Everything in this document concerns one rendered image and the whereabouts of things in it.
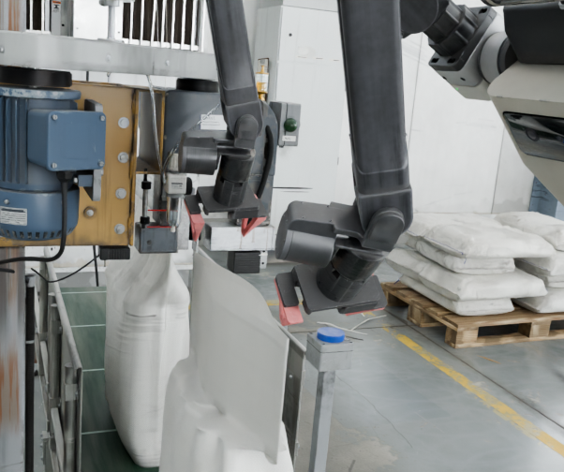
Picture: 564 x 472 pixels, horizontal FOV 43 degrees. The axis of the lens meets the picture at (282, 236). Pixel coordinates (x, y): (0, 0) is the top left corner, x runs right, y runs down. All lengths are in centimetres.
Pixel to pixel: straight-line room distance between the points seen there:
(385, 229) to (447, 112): 584
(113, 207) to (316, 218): 72
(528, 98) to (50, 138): 71
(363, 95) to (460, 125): 599
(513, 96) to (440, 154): 549
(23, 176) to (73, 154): 11
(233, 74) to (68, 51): 26
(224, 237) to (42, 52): 56
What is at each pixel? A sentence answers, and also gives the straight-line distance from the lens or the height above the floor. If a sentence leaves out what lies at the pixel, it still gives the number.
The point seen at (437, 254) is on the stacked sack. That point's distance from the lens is 421.
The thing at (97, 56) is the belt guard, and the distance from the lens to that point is 125.
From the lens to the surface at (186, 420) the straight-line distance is 129.
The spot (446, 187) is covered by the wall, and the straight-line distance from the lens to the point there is 671.
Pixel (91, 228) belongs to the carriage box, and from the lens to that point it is 145.
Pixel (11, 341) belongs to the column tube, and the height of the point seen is 81.
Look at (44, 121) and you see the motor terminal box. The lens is 115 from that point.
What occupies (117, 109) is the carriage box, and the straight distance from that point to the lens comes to 143.
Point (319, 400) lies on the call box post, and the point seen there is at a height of 70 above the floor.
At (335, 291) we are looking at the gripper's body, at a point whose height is 113.
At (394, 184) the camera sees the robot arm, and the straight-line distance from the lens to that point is 76.
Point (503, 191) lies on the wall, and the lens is 710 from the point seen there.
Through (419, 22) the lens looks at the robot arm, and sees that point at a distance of 122.
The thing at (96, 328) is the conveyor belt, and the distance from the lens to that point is 286.
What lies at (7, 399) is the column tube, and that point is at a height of 69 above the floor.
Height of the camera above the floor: 138
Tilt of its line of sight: 13 degrees down
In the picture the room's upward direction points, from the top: 5 degrees clockwise
